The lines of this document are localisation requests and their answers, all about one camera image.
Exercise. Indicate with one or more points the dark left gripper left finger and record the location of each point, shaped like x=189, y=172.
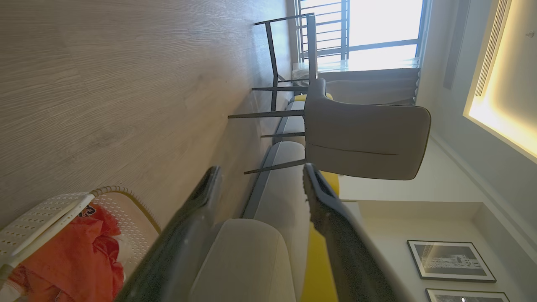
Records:
x=176, y=251

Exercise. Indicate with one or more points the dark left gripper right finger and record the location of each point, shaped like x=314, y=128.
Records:
x=348, y=251

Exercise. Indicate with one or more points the white perforated laundry basket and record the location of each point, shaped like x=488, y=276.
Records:
x=50, y=209

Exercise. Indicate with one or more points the large yellow cushion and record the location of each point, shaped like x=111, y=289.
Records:
x=316, y=268

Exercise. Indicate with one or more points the grey fabric sofa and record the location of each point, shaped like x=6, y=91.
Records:
x=247, y=260

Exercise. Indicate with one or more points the red garment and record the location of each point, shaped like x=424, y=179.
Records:
x=75, y=256

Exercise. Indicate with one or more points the black framed picture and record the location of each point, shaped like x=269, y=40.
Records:
x=451, y=260
x=465, y=296

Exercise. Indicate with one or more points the small yellow cushion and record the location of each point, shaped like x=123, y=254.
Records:
x=300, y=97

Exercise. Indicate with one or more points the grey curtain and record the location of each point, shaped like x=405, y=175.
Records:
x=369, y=86

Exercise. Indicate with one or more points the dark balcony railing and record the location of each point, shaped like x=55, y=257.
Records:
x=331, y=29

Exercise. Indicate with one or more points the white linear air vent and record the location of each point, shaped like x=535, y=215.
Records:
x=491, y=46

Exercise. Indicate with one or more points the black metal frame table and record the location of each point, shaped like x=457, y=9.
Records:
x=311, y=42

